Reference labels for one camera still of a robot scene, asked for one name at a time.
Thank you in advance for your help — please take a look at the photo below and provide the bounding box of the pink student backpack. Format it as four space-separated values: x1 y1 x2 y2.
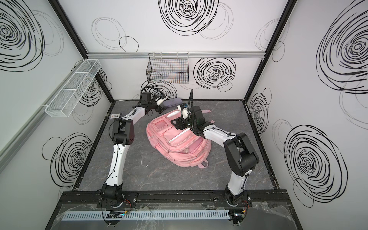
146 109 211 169

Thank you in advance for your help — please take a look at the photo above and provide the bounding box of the white mesh wall shelf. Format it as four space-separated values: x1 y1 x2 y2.
45 59 101 118

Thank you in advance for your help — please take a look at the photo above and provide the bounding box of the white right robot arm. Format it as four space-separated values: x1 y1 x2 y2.
171 103 259 207

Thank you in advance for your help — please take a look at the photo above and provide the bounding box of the grey slotted cable duct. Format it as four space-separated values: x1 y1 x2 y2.
61 209 230 221

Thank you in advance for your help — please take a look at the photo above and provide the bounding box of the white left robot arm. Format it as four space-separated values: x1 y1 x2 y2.
100 92 166 208

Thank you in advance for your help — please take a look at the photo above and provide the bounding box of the aluminium wall rail back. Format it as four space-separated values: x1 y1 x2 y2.
87 51 265 59

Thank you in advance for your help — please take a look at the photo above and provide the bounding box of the aluminium wall rail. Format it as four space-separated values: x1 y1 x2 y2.
87 51 265 59
1 59 85 173

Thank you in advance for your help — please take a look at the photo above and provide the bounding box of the black wire basket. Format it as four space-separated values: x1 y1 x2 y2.
146 57 189 84

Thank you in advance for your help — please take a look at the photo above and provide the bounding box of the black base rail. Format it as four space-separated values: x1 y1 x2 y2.
57 189 291 209

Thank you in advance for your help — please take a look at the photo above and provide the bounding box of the black aluminium frame post left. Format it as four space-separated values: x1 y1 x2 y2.
48 0 115 104

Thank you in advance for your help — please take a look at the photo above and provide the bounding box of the aluminium wall rail left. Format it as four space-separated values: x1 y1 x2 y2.
1 59 85 173

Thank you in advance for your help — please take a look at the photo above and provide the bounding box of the purple fabric glasses case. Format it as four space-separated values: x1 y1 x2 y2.
161 98 183 108

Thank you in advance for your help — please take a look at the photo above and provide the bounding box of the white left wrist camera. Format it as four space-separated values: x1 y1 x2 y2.
155 97 166 106

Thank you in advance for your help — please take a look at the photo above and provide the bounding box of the black frame post right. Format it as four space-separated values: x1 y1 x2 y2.
243 0 297 103

